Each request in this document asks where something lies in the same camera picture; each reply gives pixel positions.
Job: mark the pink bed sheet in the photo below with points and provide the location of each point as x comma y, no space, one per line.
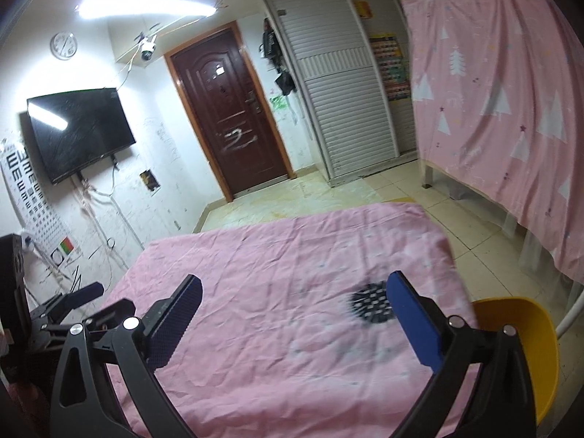
281,346

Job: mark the fluorescent ceiling light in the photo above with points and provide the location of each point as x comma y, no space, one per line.
99,9

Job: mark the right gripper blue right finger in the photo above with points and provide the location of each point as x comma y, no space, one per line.
420,318

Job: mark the black hanging bags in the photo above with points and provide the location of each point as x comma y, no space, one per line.
271,50

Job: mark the eye chart poster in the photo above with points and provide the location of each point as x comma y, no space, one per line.
43,226

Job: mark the white security camera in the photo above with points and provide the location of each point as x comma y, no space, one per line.
146,46

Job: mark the dark brown wooden door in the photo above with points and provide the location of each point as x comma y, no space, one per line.
222,96

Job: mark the colourful wall chart poster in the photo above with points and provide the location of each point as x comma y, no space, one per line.
392,66

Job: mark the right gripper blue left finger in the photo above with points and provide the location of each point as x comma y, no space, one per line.
168,319

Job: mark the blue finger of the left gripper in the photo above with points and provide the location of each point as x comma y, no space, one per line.
79,298
113,315

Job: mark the round white wall clock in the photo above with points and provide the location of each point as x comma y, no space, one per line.
63,45

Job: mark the pink tree pattern curtain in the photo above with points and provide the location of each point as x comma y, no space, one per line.
498,105

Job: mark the white louvered wardrobe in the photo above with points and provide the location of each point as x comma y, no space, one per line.
358,130

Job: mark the wall mounted black television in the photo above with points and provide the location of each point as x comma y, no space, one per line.
75,129

